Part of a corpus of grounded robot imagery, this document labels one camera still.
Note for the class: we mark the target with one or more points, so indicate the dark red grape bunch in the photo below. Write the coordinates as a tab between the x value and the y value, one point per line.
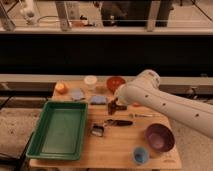
113	107

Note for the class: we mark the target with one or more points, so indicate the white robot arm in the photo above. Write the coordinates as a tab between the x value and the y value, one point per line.
144	90

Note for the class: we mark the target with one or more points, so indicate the white plastic cup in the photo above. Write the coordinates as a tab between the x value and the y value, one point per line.
90	81

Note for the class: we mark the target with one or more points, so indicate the small blue cup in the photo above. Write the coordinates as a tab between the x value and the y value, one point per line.
140	155

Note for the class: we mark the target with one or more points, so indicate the red bowl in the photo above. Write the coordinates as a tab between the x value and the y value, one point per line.
114	82

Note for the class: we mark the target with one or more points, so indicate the blue sponge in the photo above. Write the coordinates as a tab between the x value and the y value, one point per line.
98	100

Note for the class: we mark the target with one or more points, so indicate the orange carrot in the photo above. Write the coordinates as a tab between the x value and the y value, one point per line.
136	105

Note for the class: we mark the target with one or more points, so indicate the metal fork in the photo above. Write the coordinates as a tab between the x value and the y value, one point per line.
139	115

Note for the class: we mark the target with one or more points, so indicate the orange fruit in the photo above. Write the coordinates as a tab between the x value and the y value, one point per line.
61	88

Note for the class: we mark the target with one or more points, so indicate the wooden table board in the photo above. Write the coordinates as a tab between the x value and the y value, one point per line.
115	148

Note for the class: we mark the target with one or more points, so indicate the green plastic tray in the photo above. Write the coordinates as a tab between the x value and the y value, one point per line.
59	132

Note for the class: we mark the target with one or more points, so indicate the purple bowl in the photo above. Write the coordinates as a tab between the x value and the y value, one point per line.
159	137

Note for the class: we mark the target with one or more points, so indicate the black handled knife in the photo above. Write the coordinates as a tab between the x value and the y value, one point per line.
120	123

